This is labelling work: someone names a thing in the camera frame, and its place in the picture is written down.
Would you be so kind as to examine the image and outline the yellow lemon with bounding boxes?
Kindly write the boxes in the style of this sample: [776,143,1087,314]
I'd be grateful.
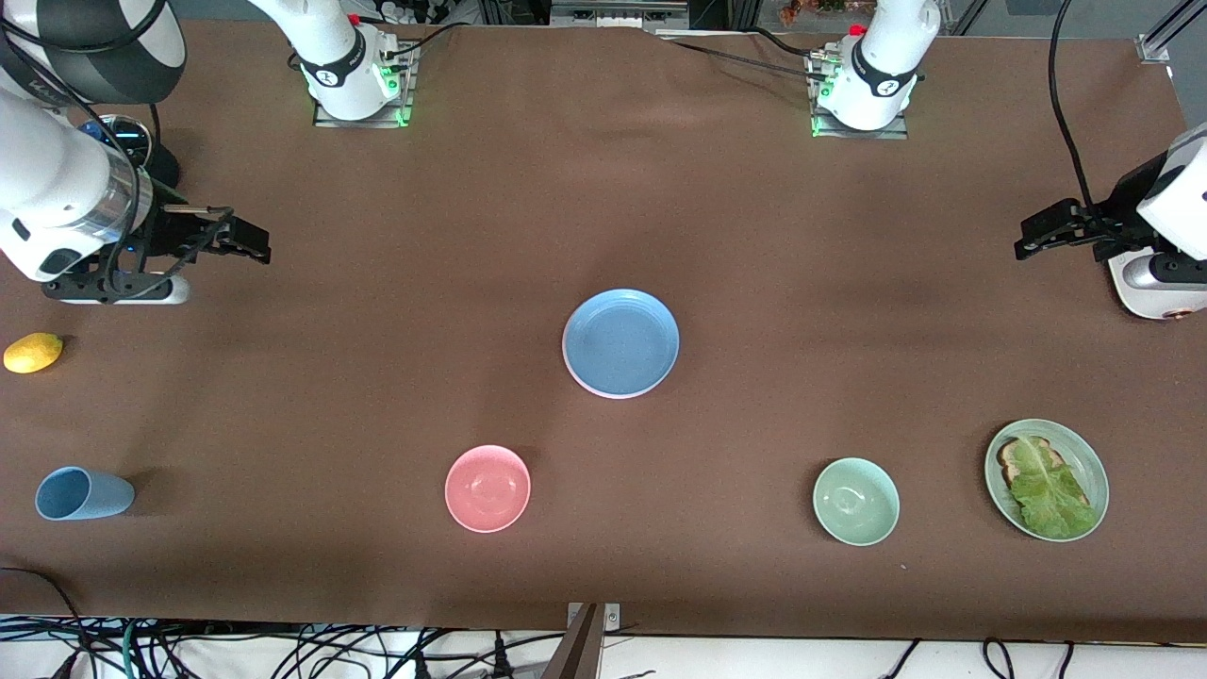
[3,332,65,375]

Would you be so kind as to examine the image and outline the brown wooden post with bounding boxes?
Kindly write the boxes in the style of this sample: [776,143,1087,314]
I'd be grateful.
[542,604,604,679]

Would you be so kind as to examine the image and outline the brown table cover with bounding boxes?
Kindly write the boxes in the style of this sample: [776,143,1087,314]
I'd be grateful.
[0,17,1207,644]

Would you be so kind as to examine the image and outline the green bowl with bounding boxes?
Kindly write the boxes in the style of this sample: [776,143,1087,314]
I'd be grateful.
[812,456,901,548]

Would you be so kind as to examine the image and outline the toast slice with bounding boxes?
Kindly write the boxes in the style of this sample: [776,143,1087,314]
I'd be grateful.
[997,436,1071,489]

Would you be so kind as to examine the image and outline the white toaster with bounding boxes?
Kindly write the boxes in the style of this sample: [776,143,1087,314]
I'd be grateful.
[1108,250,1207,322]

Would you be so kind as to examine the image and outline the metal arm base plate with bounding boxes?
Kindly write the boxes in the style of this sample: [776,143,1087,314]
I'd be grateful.
[313,42,416,129]
[809,47,909,141]

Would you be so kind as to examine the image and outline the pink plate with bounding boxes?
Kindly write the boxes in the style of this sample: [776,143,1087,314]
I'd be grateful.
[562,339,676,400]

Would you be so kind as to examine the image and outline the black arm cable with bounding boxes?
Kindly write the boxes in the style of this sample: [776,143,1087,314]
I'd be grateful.
[0,19,237,303]
[1050,0,1100,208]

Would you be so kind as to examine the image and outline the dark blue saucepan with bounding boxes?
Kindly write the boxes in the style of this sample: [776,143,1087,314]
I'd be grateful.
[80,113,182,190]

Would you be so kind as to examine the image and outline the blue cup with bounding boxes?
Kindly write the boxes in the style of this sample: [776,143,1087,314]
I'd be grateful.
[35,466,136,522]

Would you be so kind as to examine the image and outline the blue plate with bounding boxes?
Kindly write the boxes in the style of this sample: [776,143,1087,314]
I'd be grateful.
[563,289,680,397]

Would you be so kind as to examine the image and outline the aluminium frame profile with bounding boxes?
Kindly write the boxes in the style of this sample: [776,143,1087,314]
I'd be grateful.
[1136,0,1207,65]

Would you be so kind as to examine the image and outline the green plate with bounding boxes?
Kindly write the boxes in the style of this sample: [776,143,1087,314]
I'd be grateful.
[984,418,1111,543]

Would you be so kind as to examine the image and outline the green lettuce leaf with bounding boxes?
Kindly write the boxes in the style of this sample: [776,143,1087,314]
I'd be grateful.
[1007,439,1100,540]

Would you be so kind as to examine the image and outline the pink bowl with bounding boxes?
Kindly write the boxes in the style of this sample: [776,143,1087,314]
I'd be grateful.
[444,444,532,535]

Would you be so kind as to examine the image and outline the black base cable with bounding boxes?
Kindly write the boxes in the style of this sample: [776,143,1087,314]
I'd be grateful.
[382,24,463,62]
[660,36,831,81]

